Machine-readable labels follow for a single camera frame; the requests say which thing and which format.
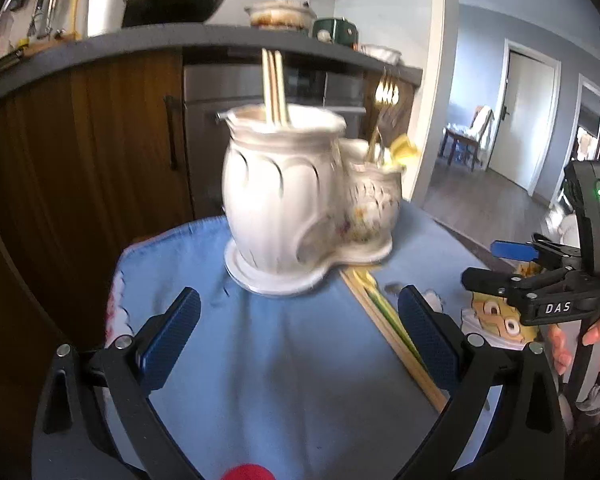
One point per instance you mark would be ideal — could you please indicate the white room door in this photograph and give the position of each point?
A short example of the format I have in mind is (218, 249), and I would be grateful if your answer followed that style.
(527, 120)

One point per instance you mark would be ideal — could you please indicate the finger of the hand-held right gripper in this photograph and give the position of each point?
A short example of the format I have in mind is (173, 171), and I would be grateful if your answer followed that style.
(495, 282)
(512, 250)

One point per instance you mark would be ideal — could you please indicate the white pink fluffy cloth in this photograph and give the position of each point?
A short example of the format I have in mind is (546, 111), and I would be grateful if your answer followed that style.
(565, 227)

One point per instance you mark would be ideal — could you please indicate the small metal spoon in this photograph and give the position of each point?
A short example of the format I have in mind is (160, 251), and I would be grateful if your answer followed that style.
(393, 288)

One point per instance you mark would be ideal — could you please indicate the grey kitchen countertop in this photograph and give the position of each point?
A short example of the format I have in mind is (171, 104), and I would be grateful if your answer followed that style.
(130, 40)

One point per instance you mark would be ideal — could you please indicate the wooden cutting board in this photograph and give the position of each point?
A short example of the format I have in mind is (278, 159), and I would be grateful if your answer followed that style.
(55, 44)

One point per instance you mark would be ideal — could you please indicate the hanging metal whisk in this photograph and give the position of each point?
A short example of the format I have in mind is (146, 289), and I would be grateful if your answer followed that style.
(38, 10)

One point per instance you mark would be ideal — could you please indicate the white cloth on chair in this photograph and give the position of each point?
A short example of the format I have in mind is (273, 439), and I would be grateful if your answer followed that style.
(481, 122)

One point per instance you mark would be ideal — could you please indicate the dark wooden chair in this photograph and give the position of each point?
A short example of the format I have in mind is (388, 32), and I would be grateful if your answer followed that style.
(455, 135)

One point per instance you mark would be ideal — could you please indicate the blue cartoon printed cloth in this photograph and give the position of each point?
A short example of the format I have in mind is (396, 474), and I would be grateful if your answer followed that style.
(280, 360)

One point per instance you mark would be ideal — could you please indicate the small green kitchen appliance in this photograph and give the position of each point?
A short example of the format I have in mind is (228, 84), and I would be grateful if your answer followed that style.
(336, 31)

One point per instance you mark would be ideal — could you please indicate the white tumbler with dark lid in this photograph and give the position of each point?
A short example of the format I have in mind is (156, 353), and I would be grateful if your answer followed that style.
(107, 7)

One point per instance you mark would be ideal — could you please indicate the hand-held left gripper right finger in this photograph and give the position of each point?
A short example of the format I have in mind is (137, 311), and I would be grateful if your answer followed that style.
(427, 335)

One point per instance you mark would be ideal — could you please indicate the hanging metal tongs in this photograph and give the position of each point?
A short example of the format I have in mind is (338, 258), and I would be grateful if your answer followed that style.
(53, 10)

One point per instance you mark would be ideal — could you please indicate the white ceramic drip tray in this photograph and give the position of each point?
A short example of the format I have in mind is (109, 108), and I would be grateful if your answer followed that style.
(280, 285)

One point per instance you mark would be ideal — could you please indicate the white bowl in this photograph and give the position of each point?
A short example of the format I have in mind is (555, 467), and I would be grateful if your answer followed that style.
(381, 53)

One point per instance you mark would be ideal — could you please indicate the stainless steel built-in appliance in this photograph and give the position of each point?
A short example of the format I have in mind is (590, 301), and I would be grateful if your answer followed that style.
(205, 90)

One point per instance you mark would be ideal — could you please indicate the white floral ceramic utensil holder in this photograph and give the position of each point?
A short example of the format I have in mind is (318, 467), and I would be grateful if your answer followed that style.
(270, 195)

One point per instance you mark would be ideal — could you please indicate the metal fork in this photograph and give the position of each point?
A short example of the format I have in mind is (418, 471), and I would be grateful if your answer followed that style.
(385, 94)

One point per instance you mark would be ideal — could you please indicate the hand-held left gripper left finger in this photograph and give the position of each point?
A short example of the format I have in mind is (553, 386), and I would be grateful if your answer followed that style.
(172, 335)

